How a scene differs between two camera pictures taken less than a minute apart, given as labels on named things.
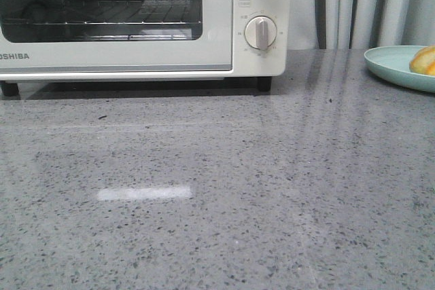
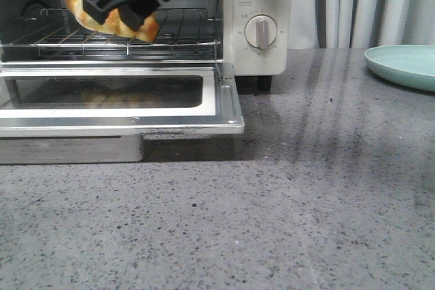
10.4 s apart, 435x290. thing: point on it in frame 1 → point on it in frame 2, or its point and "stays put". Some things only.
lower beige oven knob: (260, 32) stays put
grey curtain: (360, 6) stays put
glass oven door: (116, 17) → (113, 98)
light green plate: (393, 62) stays put
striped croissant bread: (423, 62) → (114, 22)
